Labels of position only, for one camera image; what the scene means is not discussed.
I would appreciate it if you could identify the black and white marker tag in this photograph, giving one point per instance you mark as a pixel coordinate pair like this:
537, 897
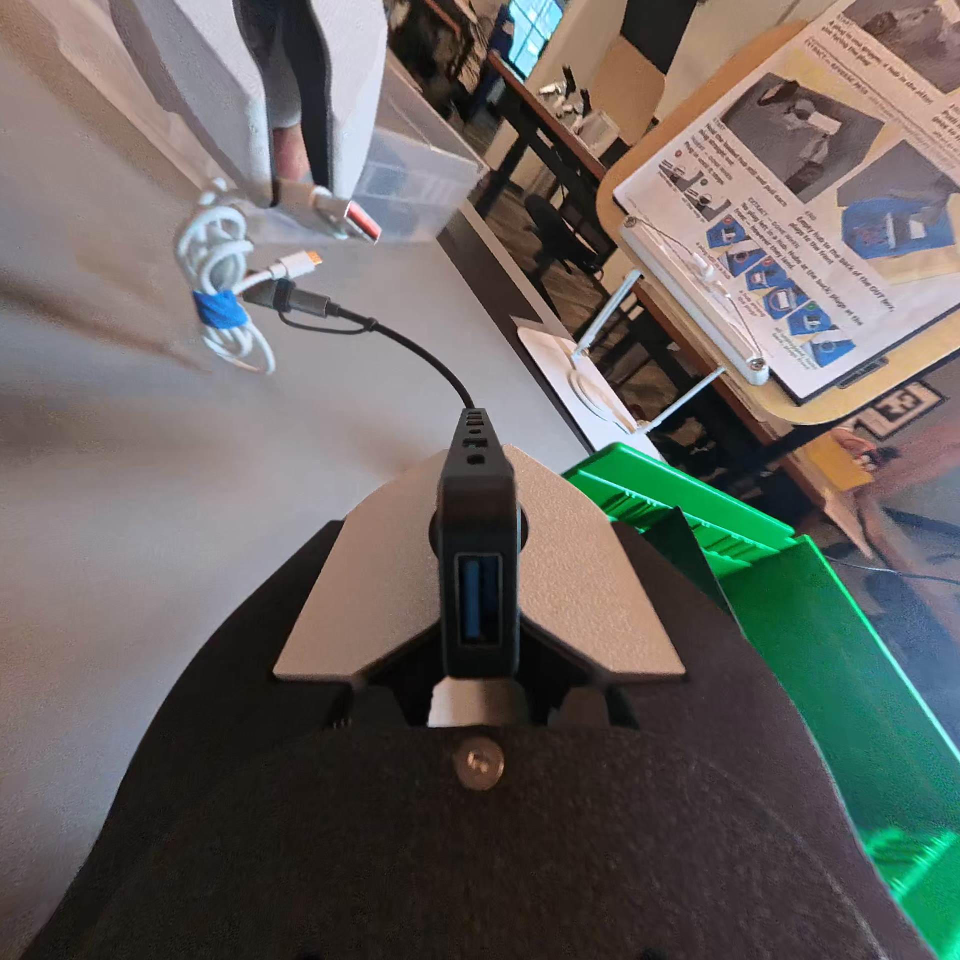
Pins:
896, 409

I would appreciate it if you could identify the metal stand rod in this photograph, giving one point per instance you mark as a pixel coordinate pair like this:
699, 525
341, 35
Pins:
686, 397
607, 315

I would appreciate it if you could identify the black chair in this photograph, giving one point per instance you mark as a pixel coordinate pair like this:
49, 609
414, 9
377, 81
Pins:
555, 232

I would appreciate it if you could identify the dark table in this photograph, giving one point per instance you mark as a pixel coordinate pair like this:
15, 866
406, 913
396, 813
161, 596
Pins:
540, 112

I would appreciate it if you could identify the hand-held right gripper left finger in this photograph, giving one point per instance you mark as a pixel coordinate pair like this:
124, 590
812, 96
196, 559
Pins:
367, 585

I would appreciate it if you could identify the green plastic bin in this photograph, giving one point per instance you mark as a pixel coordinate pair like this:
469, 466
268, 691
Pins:
825, 675

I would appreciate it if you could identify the bright window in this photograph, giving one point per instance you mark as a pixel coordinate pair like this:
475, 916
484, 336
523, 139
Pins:
532, 26

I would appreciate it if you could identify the printed instruction sheet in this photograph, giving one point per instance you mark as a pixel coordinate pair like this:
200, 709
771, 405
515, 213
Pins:
825, 187

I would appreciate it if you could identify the white document clip bar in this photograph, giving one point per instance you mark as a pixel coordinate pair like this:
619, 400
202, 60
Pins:
697, 300

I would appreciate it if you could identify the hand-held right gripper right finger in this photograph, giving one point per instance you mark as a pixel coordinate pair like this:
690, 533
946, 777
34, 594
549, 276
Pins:
592, 592

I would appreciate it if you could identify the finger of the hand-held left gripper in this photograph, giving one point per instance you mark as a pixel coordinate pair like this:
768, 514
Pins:
360, 75
202, 82

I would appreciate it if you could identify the black usb hub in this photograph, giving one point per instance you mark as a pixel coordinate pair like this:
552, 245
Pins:
480, 525

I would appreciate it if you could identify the clear plastic box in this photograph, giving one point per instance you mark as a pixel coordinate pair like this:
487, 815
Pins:
420, 172

